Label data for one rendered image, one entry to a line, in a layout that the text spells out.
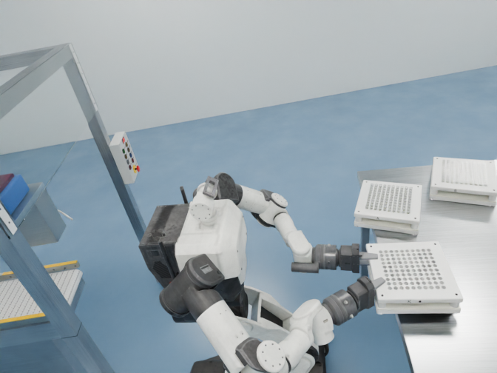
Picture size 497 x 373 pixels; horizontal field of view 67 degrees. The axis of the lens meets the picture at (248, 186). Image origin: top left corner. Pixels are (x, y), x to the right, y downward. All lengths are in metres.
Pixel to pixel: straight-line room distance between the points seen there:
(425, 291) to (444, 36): 4.50
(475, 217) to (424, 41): 3.88
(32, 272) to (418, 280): 1.25
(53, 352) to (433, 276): 1.57
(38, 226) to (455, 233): 1.62
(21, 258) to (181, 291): 0.58
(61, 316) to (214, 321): 0.73
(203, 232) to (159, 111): 4.01
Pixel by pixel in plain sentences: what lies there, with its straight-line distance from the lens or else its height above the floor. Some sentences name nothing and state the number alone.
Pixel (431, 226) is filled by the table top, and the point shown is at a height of 0.88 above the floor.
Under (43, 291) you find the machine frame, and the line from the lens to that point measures 1.50.
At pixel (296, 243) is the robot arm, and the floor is 1.02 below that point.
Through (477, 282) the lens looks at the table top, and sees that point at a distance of 1.51.
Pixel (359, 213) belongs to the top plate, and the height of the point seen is 0.95.
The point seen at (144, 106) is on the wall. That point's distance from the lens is 5.10.
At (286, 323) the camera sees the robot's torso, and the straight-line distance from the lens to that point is 1.60.
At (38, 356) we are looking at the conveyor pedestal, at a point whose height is 0.57.
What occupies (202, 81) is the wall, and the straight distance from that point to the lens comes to 4.90.
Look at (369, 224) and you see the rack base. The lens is 1.62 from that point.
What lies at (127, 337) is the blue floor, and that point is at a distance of 2.63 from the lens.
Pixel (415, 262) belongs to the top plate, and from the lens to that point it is 1.40.
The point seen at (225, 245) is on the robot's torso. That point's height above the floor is 1.21.
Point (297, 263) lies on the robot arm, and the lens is 1.36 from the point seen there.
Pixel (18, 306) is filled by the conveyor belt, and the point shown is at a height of 0.84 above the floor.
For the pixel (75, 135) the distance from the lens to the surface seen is 1.86.
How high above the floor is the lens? 1.96
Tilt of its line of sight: 34 degrees down
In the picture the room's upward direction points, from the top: 11 degrees counter-clockwise
